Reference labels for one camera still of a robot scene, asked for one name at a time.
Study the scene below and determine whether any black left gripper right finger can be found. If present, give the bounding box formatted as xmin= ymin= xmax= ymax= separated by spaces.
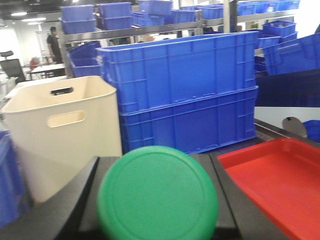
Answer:
xmin=191 ymin=153 xmax=288 ymax=240

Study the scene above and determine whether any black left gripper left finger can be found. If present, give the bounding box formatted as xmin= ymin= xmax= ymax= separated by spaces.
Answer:
xmin=0 ymin=156 xmax=118 ymax=240

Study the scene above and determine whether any green push button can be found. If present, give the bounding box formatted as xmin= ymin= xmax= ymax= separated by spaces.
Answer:
xmin=97 ymin=146 xmax=219 ymax=240

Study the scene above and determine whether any red plastic tray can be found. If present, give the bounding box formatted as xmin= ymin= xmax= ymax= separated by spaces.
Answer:
xmin=217 ymin=137 xmax=320 ymax=240

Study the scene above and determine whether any cream plastic basket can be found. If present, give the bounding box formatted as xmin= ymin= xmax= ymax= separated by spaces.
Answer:
xmin=1 ymin=75 xmax=123 ymax=203

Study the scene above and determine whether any blue stacked crate lower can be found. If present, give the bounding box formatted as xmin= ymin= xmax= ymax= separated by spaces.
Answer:
xmin=119 ymin=85 xmax=259 ymax=154

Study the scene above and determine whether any blue stacked crate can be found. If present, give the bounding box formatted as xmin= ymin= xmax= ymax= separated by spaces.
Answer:
xmin=119 ymin=85 xmax=259 ymax=154
xmin=96 ymin=31 xmax=257 ymax=114

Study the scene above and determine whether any blue stacked crate upper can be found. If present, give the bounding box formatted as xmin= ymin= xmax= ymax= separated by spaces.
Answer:
xmin=96 ymin=31 xmax=257 ymax=114

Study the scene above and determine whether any black office chair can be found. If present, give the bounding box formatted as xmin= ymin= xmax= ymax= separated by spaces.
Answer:
xmin=0 ymin=50 xmax=26 ymax=84

